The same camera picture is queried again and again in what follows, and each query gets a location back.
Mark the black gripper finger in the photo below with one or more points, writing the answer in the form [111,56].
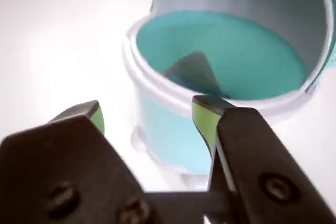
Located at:
[52,161]
[252,155]

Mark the teal bin with lid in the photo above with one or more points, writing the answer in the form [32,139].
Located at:
[249,58]

